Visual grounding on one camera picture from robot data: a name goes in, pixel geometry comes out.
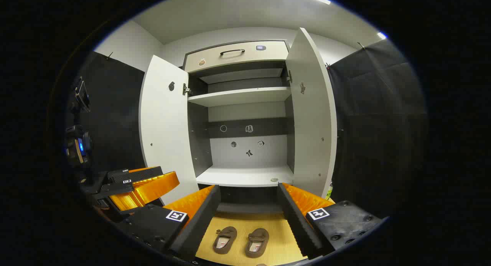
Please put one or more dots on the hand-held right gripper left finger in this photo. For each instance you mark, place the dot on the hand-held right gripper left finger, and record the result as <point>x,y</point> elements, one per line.
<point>199,224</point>

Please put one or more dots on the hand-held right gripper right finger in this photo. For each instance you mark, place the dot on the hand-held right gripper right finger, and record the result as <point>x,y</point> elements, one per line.
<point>299,224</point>

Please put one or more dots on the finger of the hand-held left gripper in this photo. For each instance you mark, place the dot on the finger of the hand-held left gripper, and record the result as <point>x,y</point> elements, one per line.
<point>134,176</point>
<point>115,190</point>

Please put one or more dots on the brown fuzzy shoe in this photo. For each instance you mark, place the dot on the brown fuzzy shoe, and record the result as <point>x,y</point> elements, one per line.
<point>257,242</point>
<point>225,240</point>

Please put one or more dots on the grey white shoe cabinet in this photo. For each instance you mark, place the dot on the grey white shoe cabinet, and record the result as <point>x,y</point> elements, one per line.
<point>238,96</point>

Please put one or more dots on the metal door hinge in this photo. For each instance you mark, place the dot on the metal door hinge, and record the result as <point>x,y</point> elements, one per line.
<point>186,90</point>
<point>289,76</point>

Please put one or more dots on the beige cabinet drawer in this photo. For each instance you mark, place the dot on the beige cabinet drawer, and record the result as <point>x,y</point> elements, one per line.
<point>238,62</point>

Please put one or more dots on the small green object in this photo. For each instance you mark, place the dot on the small green object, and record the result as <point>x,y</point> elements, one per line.
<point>329,192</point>

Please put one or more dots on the black backdrop cloth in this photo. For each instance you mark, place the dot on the black backdrop cloth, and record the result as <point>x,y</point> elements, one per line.
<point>111,116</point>
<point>379,124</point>

